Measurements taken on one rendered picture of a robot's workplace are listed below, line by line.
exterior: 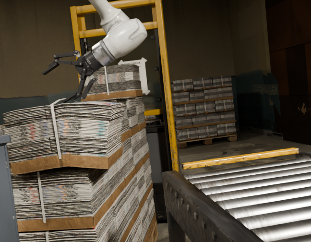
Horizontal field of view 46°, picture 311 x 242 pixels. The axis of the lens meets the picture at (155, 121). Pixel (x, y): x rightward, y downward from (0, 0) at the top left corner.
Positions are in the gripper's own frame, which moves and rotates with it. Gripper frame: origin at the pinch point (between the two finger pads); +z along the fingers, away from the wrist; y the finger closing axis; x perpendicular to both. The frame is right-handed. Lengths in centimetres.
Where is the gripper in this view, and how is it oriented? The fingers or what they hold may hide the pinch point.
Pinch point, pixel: (55, 87)
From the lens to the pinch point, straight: 149.9
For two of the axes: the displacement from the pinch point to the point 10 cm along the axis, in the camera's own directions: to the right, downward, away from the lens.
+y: 5.4, 8.4, 0.0
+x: 1.2, -0.9, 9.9
